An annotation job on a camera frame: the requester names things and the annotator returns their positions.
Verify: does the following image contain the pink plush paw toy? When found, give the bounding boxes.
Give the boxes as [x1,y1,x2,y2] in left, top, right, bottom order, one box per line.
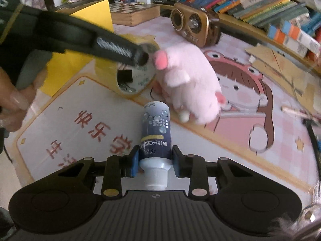
[152,43,226,125]

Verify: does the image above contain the yellow cardboard box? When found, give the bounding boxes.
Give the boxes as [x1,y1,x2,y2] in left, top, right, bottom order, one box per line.
[40,0,113,96]

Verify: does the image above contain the brown retro radio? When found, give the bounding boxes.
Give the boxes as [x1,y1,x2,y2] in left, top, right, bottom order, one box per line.
[170,2,221,48]

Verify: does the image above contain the person left hand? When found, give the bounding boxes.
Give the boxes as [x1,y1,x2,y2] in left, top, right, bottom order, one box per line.
[1,67,47,132]

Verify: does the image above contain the lens care solution bottle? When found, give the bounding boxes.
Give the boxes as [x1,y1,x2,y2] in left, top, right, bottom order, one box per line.
[139,101,173,190]

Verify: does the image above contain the brown envelopes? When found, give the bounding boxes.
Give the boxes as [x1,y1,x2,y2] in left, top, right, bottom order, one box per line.
[245,45,320,117]

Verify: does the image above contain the pink printed table mat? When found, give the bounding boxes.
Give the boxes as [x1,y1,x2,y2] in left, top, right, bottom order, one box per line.
[4,16,321,201]

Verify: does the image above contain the wooden chessboard box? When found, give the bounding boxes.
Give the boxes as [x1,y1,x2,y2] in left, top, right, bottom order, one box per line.
[109,3,161,27]

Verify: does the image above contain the yellow tape roll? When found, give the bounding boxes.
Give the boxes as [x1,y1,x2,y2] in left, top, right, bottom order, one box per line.
[95,34,159,98]

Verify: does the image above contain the orange white box lower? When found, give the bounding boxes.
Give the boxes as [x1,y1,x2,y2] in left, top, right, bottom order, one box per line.
[267,24,308,58]

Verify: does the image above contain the orange white box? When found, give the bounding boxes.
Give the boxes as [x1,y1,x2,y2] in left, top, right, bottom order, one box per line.
[267,24,308,58]
[280,20,320,57]

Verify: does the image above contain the orange white box upper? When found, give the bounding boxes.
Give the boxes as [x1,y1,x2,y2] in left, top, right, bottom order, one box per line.
[280,20,320,57]

